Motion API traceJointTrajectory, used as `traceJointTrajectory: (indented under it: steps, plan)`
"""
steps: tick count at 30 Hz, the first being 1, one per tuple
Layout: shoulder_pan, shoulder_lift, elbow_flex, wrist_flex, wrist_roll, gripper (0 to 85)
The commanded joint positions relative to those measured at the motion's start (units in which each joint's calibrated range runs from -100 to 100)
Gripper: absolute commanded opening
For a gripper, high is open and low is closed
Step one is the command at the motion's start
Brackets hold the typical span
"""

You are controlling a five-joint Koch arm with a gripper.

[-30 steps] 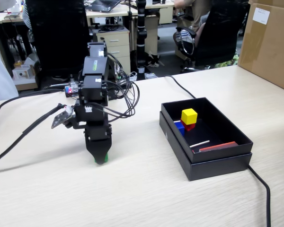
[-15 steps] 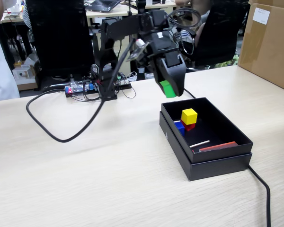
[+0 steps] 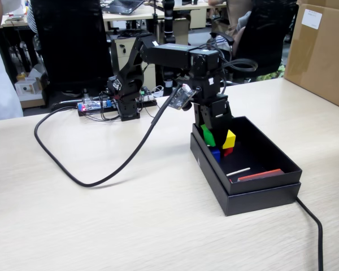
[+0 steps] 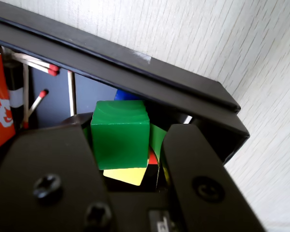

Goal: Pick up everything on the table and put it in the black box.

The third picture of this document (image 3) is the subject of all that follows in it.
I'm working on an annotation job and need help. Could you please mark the beige drawer cabinet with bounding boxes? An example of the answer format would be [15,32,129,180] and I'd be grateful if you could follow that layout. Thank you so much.
[112,38,157,95]

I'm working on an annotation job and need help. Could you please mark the black mesh office chair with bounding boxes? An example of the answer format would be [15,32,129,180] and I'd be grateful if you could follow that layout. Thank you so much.
[30,0,114,107]

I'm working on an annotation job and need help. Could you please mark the white shipping label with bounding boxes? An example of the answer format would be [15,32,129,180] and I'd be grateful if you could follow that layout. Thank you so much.
[301,8,323,29]

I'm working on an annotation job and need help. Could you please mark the white product box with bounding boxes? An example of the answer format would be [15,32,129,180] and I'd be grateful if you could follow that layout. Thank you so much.
[15,78,44,102]

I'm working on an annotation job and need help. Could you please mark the black cylindrical pole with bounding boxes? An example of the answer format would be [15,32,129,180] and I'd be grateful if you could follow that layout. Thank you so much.
[162,0,175,45]

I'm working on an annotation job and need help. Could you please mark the person in white shirt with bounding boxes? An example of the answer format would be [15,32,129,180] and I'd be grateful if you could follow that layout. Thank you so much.
[0,36,24,122]

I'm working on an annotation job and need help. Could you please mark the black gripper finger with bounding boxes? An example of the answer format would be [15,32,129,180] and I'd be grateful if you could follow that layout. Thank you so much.
[210,111,233,145]

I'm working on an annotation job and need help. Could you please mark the long white stick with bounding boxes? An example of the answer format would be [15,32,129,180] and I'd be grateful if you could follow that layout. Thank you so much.
[225,167,251,177]

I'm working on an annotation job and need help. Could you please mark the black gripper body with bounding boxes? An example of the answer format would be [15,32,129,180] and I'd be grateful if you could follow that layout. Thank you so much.
[192,94,229,118]

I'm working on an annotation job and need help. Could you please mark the blue cube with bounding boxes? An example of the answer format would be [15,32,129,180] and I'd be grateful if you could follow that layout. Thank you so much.
[208,146,221,164]

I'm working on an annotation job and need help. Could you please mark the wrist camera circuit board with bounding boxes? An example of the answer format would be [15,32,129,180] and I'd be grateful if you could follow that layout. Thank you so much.
[168,84,193,111]

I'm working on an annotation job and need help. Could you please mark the black cardboard box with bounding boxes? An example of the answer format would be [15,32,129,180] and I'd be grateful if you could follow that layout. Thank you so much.
[192,115,303,195]

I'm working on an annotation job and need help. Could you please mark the controller board with red LED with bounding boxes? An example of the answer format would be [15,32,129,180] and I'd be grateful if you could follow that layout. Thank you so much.
[77,98,115,117]

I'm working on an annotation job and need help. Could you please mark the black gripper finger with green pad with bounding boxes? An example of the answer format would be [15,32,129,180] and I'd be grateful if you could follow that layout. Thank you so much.
[194,106,212,129]

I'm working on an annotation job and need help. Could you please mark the green cube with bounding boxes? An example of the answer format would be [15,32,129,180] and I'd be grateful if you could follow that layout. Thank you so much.
[201,124,217,147]

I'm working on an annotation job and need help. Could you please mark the open brown carton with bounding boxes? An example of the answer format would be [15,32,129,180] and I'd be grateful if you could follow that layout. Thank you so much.
[15,72,50,110]

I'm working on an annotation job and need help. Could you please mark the thick black table cable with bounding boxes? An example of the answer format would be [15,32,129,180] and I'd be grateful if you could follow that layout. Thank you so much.
[295,196,325,271]

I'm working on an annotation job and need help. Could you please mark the thick black camera cable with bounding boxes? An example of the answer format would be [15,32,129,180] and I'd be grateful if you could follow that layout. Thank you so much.
[33,84,184,187]

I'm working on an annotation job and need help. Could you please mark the black open box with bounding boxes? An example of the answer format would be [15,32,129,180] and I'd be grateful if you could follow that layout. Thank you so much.
[189,132,302,217]

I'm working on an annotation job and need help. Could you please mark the person in striped shirt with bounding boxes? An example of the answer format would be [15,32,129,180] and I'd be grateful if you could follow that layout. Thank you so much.
[27,0,38,35]

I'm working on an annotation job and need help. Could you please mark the yellow cube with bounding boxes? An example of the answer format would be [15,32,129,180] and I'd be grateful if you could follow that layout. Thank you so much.
[221,129,237,150]

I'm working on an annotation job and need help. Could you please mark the seated person khaki trousers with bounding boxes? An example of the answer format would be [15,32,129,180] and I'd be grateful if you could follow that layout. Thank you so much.
[207,0,257,57]

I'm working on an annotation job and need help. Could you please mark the black office chair with armrest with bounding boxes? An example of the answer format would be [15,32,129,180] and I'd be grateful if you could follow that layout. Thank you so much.
[208,0,299,85]

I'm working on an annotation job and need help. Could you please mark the green patterned fabric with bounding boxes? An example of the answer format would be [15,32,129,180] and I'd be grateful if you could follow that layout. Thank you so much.
[255,64,286,82]

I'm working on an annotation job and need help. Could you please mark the large brown cardboard box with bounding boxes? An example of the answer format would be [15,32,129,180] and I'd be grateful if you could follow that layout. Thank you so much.
[283,0,339,113]

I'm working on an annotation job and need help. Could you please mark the open black laptop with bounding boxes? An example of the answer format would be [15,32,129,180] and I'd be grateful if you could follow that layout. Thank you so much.
[101,0,145,15]

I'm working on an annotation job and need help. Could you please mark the flat red block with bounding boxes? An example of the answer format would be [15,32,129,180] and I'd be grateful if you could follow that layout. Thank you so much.
[237,168,285,183]

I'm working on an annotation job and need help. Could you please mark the beige office desk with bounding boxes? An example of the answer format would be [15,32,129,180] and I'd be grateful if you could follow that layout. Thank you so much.
[101,2,210,32]

